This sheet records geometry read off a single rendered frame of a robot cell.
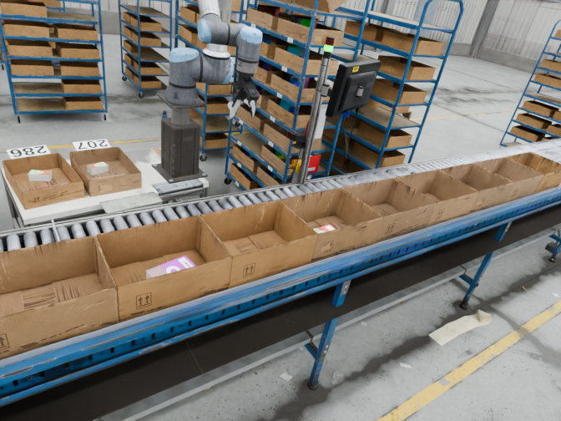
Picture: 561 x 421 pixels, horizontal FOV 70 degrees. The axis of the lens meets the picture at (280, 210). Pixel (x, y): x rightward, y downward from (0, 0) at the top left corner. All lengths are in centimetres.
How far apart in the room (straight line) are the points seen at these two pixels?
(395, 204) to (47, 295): 173
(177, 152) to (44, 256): 116
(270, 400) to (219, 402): 26
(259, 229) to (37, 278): 88
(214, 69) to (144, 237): 113
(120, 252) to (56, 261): 21
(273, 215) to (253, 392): 100
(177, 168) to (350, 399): 165
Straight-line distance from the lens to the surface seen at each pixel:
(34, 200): 230
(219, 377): 205
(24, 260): 156
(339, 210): 210
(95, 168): 257
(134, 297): 137
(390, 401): 254
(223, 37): 186
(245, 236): 183
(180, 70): 235
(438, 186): 266
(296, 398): 238
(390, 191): 236
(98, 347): 137
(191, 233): 168
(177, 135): 243
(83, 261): 160
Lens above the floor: 193
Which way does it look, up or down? 30 degrees down
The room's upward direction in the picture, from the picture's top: 10 degrees clockwise
